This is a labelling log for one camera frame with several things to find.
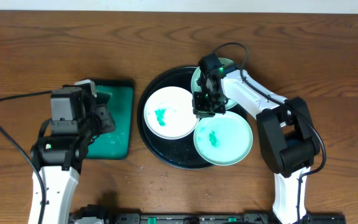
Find white plate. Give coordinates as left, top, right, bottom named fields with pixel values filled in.
left=142, top=86, right=200, bottom=140

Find rectangular green water tray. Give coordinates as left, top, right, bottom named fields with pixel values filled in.
left=86, top=80, right=134, bottom=160

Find round black serving tray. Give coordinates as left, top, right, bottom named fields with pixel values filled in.
left=136, top=65, right=248, bottom=170

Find mint green plate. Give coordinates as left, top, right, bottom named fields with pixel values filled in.
left=191, top=57, right=237, bottom=110
left=193, top=111, right=253, bottom=166

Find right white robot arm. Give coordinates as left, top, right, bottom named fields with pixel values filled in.
left=193, top=53, right=326, bottom=223

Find green scrubbing sponge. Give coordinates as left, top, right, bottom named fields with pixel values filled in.
left=96, top=90, right=112, bottom=105

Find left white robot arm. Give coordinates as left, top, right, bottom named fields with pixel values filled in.
left=29, top=84, right=115, bottom=223

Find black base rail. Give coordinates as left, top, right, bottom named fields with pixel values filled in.
left=68, top=205, right=347, bottom=224

